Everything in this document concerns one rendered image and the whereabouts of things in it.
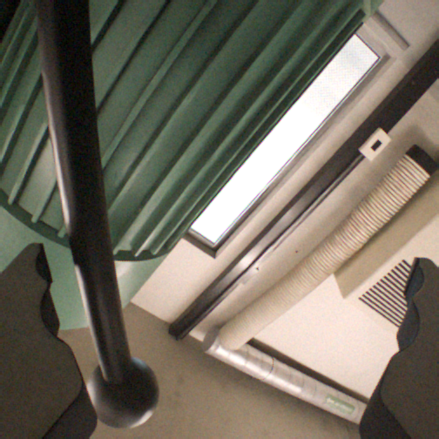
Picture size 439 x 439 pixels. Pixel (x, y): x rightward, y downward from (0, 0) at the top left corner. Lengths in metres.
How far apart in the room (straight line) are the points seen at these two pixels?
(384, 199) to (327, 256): 0.37
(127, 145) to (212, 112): 0.04
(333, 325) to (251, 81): 2.10
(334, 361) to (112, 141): 2.39
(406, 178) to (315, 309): 0.94
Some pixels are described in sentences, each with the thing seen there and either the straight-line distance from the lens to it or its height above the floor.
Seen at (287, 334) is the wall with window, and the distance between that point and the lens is 2.22.
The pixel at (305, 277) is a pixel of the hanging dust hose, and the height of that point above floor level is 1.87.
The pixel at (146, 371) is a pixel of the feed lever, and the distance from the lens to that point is 0.17.
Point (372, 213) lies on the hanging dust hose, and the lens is 1.61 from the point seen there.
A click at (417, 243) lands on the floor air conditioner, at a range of 1.63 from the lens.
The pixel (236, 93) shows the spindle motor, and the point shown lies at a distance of 0.17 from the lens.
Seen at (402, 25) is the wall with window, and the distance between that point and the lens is 1.66.
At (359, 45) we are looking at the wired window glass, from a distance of 1.66.
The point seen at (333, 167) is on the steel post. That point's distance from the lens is 1.57.
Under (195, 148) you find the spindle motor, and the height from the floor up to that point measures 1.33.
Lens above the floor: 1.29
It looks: 23 degrees up
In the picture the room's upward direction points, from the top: 139 degrees counter-clockwise
